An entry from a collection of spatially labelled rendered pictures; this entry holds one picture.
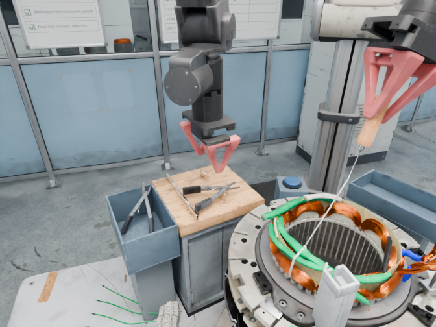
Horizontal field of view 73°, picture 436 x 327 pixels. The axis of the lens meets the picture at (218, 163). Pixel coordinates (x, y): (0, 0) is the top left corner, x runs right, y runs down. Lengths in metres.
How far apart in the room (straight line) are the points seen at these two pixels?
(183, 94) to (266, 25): 2.34
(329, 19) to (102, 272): 0.87
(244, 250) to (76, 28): 2.20
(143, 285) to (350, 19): 0.75
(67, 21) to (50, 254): 1.58
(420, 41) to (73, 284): 0.89
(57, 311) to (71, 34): 1.98
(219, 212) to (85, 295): 0.45
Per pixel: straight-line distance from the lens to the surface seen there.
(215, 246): 0.68
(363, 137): 0.39
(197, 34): 0.49
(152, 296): 0.75
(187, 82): 0.43
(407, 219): 0.75
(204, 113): 0.52
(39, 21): 2.53
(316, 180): 0.96
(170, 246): 0.62
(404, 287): 0.51
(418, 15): 0.39
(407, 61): 0.36
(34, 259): 2.29
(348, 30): 0.81
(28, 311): 0.93
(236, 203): 0.64
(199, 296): 0.78
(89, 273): 0.95
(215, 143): 0.50
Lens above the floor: 1.45
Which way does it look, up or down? 30 degrees down
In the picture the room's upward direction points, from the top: straight up
